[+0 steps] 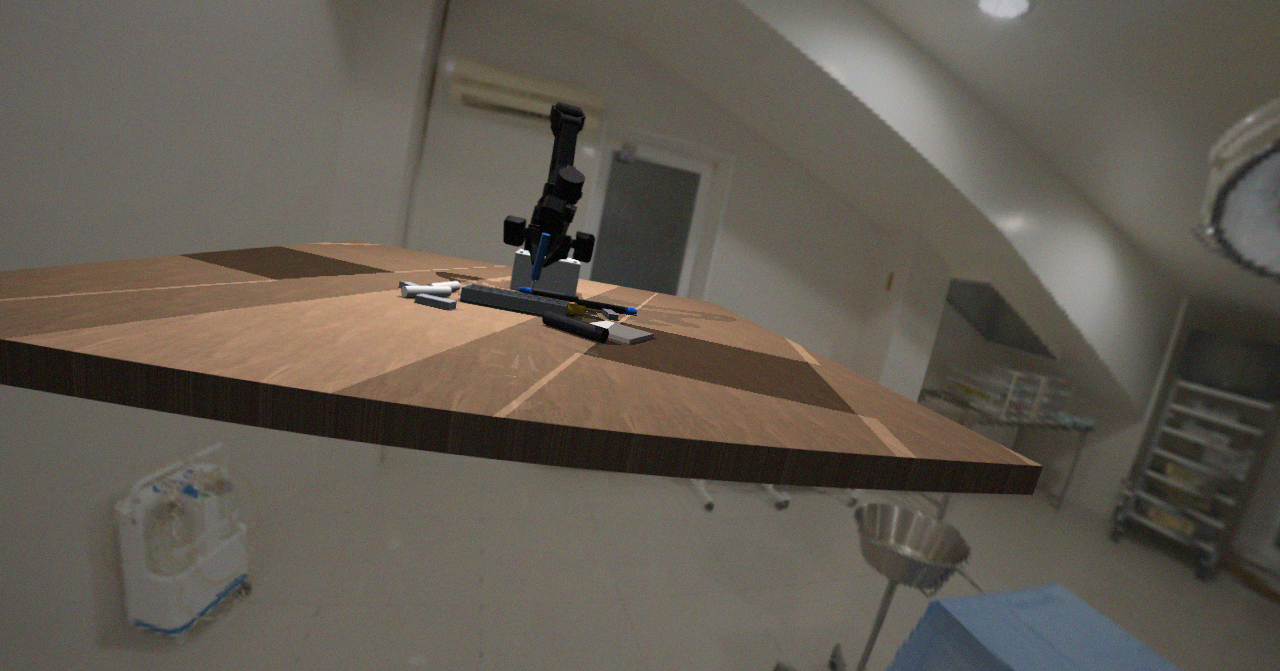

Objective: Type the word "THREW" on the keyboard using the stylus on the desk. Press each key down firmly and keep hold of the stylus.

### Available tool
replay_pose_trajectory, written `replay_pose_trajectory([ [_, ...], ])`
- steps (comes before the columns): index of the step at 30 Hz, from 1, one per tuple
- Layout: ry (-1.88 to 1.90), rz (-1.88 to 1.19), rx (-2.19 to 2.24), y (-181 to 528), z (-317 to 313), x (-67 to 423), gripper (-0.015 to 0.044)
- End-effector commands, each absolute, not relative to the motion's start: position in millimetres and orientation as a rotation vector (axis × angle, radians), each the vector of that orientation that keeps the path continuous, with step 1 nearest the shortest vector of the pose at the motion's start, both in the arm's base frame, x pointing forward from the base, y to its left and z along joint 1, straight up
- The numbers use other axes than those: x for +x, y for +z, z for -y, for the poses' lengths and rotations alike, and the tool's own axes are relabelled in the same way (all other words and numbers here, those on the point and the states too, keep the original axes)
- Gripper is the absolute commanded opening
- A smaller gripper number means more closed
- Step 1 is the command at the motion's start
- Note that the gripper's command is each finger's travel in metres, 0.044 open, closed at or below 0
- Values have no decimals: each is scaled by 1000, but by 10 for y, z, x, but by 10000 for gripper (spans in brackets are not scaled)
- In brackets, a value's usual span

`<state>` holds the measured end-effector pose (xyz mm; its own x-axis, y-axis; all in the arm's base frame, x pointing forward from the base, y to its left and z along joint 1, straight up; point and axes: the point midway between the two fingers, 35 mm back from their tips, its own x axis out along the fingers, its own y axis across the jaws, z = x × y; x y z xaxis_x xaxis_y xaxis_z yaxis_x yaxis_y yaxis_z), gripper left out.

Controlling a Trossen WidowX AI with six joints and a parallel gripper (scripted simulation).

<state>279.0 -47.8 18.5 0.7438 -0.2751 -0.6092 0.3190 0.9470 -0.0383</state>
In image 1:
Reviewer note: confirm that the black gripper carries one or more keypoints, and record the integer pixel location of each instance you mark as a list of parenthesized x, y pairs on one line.
[(514, 232)]

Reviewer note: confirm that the grey keyboard with white letter keys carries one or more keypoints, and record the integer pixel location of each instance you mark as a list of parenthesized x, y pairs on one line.
[(512, 300)]

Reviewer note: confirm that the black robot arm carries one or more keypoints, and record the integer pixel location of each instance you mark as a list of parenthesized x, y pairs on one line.
[(564, 186)]

